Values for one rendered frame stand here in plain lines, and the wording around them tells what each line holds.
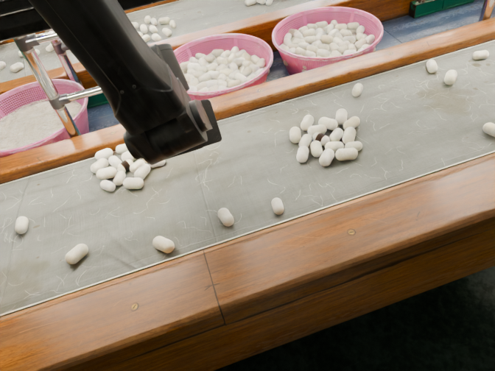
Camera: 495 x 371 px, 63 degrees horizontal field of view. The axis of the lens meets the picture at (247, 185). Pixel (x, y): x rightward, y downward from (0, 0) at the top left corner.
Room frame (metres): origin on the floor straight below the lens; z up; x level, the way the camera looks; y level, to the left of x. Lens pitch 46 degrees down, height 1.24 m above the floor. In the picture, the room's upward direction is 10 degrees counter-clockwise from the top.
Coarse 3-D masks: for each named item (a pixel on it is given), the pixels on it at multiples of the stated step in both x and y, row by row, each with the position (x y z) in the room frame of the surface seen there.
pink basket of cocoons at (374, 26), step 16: (288, 16) 1.03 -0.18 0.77; (304, 16) 1.04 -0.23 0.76; (336, 16) 1.03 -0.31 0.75; (352, 16) 1.00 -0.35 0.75; (368, 16) 0.96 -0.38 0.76; (288, 32) 1.01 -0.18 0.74; (368, 32) 0.94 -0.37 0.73; (368, 48) 0.81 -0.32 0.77; (288, 64) 0.87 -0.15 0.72; (304, 64) 0.83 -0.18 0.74; (320, 64) 0.81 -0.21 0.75
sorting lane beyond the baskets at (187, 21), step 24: (192, 0) 1.34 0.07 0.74; (216, 0) 1.30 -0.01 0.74; (240, 0) 1.27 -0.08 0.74; (288, 0) 1.21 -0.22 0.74; (312, 0) 1.18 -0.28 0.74; (168, 24) 1.19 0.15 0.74; (192, 24) 1.16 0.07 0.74; (216, 24) 1.13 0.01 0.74; (0, 48) 1.24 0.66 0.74; (0, 72) 1.07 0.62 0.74; (24, 72) 1.05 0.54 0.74
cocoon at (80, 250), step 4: (80, 244) 0.40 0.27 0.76; (84, 244) 0.40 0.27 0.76; (76, 248) 0.39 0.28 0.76; (80, 248) 0.39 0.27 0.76; (84, 248) 0.39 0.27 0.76; (68, 252) 0.39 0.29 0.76; (72, 252) 0.39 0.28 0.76; (76, 252) 0.39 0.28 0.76; (80, 252) 0.39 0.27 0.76; (84, 252) 0.39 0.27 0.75; (68, 256) 0.38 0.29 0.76; (72, 256) 0.38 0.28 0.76; (76, 256) 0.38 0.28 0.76; (80, 256) 0.38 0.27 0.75; (68, 260) 0.38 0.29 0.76; (72, 260) 0.38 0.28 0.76; (76, 260) 0.38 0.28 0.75
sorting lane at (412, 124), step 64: (448, 64) 0.73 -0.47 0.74; (256, 128) 0.63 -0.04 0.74; (384, 128) 0.56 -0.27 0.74; (448, 128) 0.53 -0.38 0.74; (0, 192) 0.58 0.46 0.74; (64, 192) 0.55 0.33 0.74; (128, 192) 0.52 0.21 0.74; (192, 192) 0.49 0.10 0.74; (256, 192) 0.46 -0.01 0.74; (320, 192) 0.43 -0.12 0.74; (0, 256) 0.42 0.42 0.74; (64, 256) 0.40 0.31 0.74; (128, 256) 0.38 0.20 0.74
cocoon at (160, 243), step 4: (156, 236) 0.39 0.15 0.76; (160, 236) 0.39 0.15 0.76; (156, 240) 0.38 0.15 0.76; (160, 240) 0.38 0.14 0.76; (164, 240) 0.38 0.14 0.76; (168, 240) 0.38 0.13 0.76; (152, 244) 0.38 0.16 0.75; (156, 244) 0.38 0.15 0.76; (160, 244) 0.37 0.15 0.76; (164, 244) 0.37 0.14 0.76; (168, 244) 0.37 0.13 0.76; (172, 244) 0.37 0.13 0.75; (156, 248) 0.37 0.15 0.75; (160, 248) 0.37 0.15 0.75; (164, 248) 0.37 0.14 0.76; (168, 248) 0.37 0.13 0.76; (172, 248) 0.37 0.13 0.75; (168, 252) 0.36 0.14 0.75
